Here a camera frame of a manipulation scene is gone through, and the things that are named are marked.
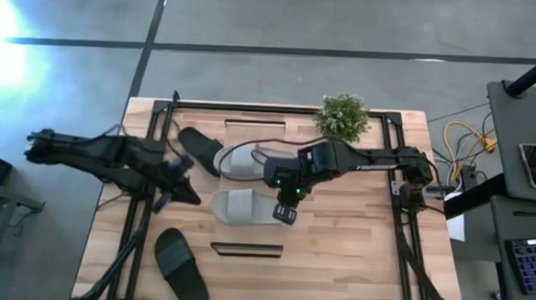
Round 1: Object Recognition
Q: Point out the black rubber slide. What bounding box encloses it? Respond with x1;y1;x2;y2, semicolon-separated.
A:
175;125;226;179
151;226;214;300

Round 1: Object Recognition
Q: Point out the white paper sheet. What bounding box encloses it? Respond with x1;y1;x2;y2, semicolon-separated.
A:
445;213;469;243

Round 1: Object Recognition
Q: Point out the grey side desk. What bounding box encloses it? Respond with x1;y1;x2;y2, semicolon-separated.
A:
480;78;536;203

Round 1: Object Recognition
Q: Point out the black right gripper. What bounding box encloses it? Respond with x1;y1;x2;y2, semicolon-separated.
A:
261;153;318;228

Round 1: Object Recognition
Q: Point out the backlit black keyboard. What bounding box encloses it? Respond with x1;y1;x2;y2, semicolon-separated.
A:
503;234;536;296

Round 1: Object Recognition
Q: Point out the grey rubber slide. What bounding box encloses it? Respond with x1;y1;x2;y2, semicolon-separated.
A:
208;185;291;230
211;141;297;181

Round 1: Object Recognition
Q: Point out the small green potted plant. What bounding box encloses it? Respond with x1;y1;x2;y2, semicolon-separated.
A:
312;91;373;145

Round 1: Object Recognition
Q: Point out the grey keyboard cart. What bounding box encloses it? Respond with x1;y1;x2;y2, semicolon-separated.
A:
484;194;536;300

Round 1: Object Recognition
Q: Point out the yellow cable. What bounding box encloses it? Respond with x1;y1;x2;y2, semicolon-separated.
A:
440;119;499;181

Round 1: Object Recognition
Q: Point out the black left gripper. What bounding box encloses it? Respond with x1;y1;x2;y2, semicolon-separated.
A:
151;155;205;217

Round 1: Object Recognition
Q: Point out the wooden shelf with black frame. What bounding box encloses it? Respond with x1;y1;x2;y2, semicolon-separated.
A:
209;117;292;261

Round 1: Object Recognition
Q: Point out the black diagonal support beam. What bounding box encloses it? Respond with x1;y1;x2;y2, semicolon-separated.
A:
441;170;509;224

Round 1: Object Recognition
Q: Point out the black metal table frame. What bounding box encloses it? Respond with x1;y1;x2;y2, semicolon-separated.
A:
75;84;481;300

